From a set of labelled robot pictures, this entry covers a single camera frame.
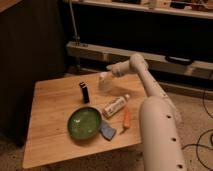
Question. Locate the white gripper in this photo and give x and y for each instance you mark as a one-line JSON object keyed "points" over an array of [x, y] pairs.
{"points": [[119, 69]]}

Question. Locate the white ceramic cup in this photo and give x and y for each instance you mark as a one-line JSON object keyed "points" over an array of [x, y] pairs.
{"points": [[104, 83]]}

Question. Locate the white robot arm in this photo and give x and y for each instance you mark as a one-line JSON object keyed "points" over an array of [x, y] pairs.
{"points": [[157, 119]]}

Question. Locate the green ceramic bowl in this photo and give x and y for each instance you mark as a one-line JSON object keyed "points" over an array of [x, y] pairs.
{"points": [[84, 123]]}

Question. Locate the white tube with cap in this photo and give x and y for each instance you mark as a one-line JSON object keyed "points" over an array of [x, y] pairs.
{"points": [[115, 105]]}

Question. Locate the orange toy carrot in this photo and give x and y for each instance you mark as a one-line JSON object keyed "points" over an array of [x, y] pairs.
{"points": [[126, 120]]}

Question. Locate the metal vertical pole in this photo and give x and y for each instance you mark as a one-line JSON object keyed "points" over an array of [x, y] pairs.
{"points": [[76, 36]]}

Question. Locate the blue cloth piece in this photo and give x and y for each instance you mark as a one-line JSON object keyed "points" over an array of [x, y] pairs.
{"points": [[107, 131]]}

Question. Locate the wooden folding table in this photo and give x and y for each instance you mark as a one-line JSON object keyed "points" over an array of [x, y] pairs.
{"points": [[54, 101]]}

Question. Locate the dark cabinet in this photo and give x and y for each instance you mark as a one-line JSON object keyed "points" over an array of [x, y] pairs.
{"points": [[31, 49]]}

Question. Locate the upper wooden shelf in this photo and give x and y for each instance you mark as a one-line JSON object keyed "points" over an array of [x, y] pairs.
{"points": [[150, 7]]}

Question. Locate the grey metal shelf rail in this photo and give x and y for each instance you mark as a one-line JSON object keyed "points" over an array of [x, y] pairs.
{"points": [[155, 62]]}

